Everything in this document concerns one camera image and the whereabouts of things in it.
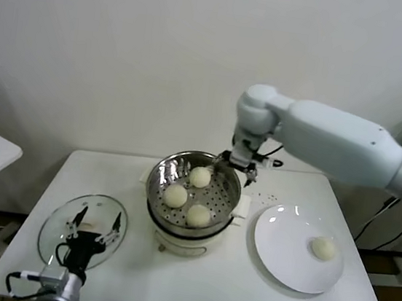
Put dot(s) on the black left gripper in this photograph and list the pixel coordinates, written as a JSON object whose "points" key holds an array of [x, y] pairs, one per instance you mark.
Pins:
{"points": [[82, 248]]}

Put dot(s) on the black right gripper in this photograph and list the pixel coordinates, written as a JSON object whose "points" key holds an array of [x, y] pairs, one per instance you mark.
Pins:
{"points": [[252, 169]]}

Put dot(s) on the white steamed baozi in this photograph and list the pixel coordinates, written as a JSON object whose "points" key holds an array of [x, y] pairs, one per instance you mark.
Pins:
{"points": [[200, 177], [323, 248], [198, 216], [175, 196]]}

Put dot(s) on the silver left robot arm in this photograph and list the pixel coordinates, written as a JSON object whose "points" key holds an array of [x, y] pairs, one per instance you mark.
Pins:
{"points": [[70, 292]]}

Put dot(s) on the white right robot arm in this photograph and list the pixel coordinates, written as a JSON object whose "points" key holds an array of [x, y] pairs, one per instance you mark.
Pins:
{"points": [[334, 137]]}

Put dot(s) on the steel perforated steamer basket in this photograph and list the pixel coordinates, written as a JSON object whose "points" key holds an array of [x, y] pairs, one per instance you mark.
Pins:
{"points": [[156, 185]]}

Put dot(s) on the round glass pot lid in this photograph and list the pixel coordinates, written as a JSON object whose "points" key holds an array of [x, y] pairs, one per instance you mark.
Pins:
{"points": [[52, 227]]}

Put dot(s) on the white electric cooker pot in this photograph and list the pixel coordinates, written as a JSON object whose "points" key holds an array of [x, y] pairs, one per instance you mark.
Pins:
{"points": [[181, 247]]}

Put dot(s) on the large white plate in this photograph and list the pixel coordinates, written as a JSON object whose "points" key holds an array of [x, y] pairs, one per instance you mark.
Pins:
{"points": [[283, 259]]}

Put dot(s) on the dark power adapter plug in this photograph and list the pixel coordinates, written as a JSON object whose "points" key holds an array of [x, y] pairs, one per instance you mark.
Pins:
{"points": [[389, 203]]}

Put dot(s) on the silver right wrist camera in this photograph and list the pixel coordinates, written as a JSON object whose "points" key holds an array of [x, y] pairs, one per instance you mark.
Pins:
{"points": [[240, 156]]}

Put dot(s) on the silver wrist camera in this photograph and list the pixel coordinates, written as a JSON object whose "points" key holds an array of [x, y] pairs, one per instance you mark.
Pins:
{"points": [[53, 277], [240, 156]]}

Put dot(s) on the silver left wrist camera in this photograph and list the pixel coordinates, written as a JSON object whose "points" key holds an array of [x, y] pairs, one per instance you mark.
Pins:
{"points": [[53, 277]]}

